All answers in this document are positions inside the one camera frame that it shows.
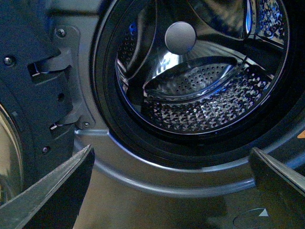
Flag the washing machine door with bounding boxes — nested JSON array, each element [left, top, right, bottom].
[[0, 0, 74, 204]]

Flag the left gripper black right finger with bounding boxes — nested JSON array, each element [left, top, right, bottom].
[[249, 146, 305, 229]]

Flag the dark grey washing machine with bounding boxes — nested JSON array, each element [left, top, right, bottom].
[[45, 0, 305, 229]]

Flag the steel washing drum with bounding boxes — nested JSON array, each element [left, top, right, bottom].
[[115, 0, 290, 135]]

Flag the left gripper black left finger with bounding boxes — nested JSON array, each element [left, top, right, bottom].
[[0, 145, 95, 229]]

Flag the orange warning sticker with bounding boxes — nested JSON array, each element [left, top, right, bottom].
[[297, 130, 305, 139]]

